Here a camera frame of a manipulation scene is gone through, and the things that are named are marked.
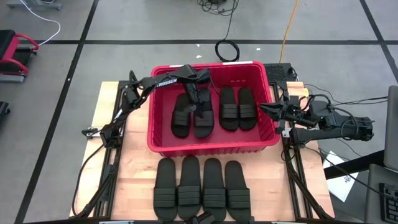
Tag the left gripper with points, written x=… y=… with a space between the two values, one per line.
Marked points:
x=193 y=93

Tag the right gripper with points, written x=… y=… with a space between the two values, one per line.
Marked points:
x=295 y=115

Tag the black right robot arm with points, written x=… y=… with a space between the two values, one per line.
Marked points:
x=363 y=129

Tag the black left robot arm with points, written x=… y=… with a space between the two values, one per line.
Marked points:
x=164 y=83

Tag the red plastic bin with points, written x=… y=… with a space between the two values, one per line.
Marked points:
x=248 y=143

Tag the yellow tag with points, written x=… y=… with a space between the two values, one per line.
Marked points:
x=305 y=91

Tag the black perforated box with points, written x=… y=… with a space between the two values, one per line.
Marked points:
x=278 y=72

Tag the black bar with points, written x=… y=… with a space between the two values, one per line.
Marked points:
x=354 y=165

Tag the white paper sheet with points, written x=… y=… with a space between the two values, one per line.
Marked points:
x=342 y=186

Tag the small black object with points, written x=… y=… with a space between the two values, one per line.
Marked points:
x=202 y=218

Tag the grey monitor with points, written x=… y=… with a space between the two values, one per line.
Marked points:
x=392 y=130

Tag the grey desk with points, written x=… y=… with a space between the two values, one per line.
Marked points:
x=373 y=202

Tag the black keyboard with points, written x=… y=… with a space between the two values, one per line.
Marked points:
x=390 y=205

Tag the black chair part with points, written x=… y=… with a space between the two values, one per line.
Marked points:
x=3 y=109

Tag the red and black cart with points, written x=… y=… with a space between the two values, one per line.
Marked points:
x=12 y=46

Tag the grey stand base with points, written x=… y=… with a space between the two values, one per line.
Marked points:
x=31 y=4

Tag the black aluminium frame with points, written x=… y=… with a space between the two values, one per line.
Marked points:
x=107 y=174
x=300 y=186

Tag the silver bracket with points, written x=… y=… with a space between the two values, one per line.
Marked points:
x=116 y=222
x=283 y=222

